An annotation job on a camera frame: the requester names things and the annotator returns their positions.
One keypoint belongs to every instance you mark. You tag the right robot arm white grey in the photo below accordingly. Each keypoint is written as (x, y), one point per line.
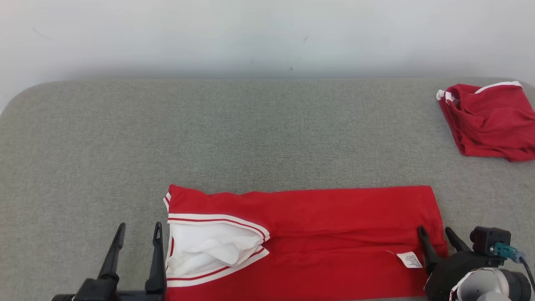
(485, 286)

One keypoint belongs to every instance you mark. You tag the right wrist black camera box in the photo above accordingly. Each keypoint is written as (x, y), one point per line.
(489, 238)

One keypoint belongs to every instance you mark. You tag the red and white shirt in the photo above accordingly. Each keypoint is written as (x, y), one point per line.
(334, 217)

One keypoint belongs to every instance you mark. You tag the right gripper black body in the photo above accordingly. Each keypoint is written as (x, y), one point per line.
(451, 271)

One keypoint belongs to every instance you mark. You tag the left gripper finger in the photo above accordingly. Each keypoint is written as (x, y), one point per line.
(158, 267)
(113, 259)

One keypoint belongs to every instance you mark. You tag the red shorts with white stripe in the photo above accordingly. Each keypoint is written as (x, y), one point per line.
(497, 125)

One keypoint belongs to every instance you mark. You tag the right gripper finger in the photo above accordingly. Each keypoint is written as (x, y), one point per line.
(456, 244)
(429, 255)

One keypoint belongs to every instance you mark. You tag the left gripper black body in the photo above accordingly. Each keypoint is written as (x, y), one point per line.
(142, 297)

